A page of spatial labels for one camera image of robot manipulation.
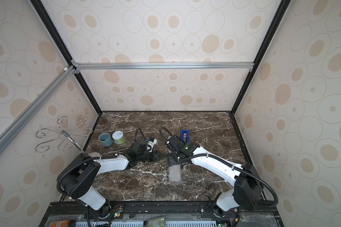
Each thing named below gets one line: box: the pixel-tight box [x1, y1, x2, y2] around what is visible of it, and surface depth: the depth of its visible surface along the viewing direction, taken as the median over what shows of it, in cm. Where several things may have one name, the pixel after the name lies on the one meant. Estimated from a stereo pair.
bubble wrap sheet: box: [168, 164, 182, 183], surface depth 84 cm
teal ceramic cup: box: [98, 132, 113, 148], surface depth 99 cm
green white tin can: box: [111, 130, 126, 144], surface depth 100 cm
